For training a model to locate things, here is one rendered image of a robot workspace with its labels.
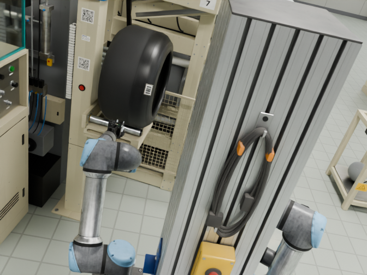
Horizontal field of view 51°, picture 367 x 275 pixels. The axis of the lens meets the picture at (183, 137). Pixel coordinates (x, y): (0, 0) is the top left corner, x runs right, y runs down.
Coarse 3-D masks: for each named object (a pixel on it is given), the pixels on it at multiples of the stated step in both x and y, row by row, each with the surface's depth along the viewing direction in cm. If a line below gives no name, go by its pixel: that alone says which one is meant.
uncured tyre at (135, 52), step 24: (120, 48) 209; (144, 48) 210; (168, 48) 223; (120, 72) 208; (144, 72) 207; (168, 72) 254; (120, 96) 212; (144, 96) 211; (120, 120) 227; (144, 120) 224
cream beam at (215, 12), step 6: (162, 0) 229; (168, 0) 228; (174, 0) 227; (180, 0) 227; (186, 0) 226; (192, 0) 225; (198, 0) 225; (186, 6) 228; (192, 6) 227; (198, 6) 226; (216, 6) 224; (210, 12) 227; (216, 12) 226
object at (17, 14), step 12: (0, 0) 186; (12, 0) 195; (24, 0) 205; (0, 12) 189; (12, 12) 198; (24, 12) 208; (0, 24) 191; (12, 24) 201; (24, 24) 211; (0, 36) 194; (12, 36) 204; (24, 36) 215; (0, 48) 197; (12, 48) 208; (24, 48) 218; (0, 60) 199
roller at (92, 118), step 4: (92, 116) 240; (96, 116) 241; (92, 120) 240; (96, 120) 239; (100, 120) 239; (104, 120) 239; (108, 120) 240; (100, 124) 241; (104, 124) 240; (124, 124) 239; (128, 128) 238; (132, 128) 238; (136, 128) 239; (128, 132) 239; (132, 132) 238; (136, 132) 238; (140, 132) 238
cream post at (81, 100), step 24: (96, 0) 210; (96, 24) 217; (96, 48) 225; (96, 72) 237; (72, 96) 243; (96, 96) 251; (72, 120) 252; (72, 144) 262; (72, 168) 273; (72, 192) 284
